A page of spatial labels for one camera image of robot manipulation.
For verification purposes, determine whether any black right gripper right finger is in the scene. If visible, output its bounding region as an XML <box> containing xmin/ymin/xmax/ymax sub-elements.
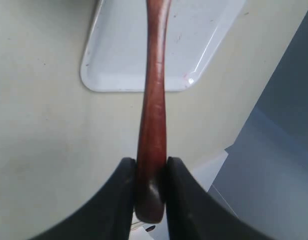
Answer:
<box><xmin>166</xmin><ymin>157</ymin><xmax>269</xmax><ymax>240</ymax></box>

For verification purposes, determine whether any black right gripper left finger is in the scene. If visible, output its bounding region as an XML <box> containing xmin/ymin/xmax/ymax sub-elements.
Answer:
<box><xmin>32</xmin><ymin>157</ymin><xmax>136</xmax><ymax>240</ymax></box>

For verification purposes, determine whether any white plastic tray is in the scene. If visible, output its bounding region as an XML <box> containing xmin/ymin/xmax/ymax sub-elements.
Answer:
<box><xmin>80</xmin><ymin>0</ymin><xmax>244</xmax><ymax>92</ymax></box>

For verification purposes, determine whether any brown wooden spoon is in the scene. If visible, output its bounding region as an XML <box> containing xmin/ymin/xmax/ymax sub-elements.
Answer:
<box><xmin>134</xmin><ymin>0</ymin><xmax>171</xmax><ymax>224</ymax></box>

